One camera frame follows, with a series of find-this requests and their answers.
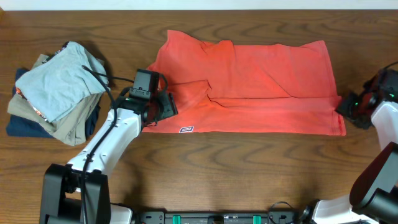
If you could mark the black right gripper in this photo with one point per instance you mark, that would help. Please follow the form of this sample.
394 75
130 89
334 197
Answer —
344 108

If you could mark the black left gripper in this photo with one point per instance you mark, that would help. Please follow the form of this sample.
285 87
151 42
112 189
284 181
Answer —
170 106

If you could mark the red orange t-shirt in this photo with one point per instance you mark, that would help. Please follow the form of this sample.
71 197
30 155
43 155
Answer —
224 87

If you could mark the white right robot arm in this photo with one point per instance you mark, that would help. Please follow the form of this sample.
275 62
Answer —
373 196

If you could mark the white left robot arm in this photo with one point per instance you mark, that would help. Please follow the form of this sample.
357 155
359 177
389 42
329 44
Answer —
78 192

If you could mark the beige folded garment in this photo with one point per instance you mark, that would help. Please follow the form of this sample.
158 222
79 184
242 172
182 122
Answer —
56 99

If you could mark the light blue folded garment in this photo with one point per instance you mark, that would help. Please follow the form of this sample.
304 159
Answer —
57 86

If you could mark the navy blue folded garment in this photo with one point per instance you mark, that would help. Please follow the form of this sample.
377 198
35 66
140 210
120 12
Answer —
73 129

